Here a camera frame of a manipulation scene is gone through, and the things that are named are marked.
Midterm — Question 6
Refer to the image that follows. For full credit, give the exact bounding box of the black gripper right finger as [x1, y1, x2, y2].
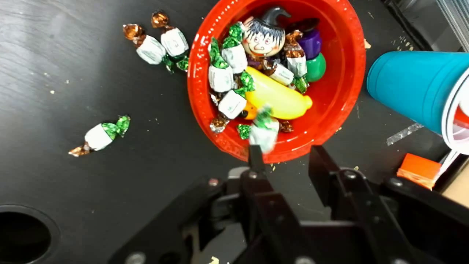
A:
[308, 145, 469, 264]

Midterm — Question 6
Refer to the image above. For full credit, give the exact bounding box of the orange plastic toy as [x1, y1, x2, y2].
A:
[396, 151, 444, 191]

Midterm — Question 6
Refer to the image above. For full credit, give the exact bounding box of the yellow wrapped sweet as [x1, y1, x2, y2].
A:
[243, 64, 314, 122]

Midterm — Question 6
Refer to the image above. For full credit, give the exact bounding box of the witch head toy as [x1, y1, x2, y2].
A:
[242, 6, 292, 60]

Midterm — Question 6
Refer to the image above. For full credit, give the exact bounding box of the red bowl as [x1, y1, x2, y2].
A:
[186, 0, 368, 166]

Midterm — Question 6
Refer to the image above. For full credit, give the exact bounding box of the teal cup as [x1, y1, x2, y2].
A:
[365, 50, 469, 157]

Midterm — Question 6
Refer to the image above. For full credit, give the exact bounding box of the small green ball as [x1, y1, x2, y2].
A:
[305, 51, 328, 84]

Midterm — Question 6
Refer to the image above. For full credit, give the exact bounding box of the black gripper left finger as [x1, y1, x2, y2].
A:
[107, 145, 314, 264]

